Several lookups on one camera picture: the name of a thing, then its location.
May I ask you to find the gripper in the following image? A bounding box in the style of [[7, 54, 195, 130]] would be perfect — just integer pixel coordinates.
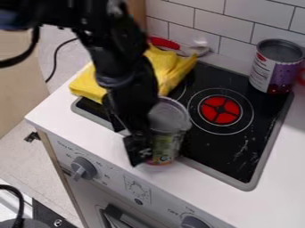
[[101, 56, 161, 167]]

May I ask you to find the green can with silver lid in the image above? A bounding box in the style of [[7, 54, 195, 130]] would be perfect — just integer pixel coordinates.
[[143, 95, 194, 167]]

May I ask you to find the purple can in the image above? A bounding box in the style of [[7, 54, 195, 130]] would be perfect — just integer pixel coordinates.
[[247, 37, 305, 95]]

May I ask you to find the yellow cloth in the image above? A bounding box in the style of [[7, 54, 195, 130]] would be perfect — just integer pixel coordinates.
[[68, 44, 200, 104]]

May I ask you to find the toy stove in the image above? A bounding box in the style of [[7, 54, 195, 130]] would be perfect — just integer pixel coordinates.
[[70, 60, 296, 192]]

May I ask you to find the red-handled silver tool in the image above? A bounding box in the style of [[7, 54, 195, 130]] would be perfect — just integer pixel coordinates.
[[148, 36, 212, 58]]

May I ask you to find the black cable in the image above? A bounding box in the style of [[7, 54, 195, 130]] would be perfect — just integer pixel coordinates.
[[44, 37, 80, 84]]

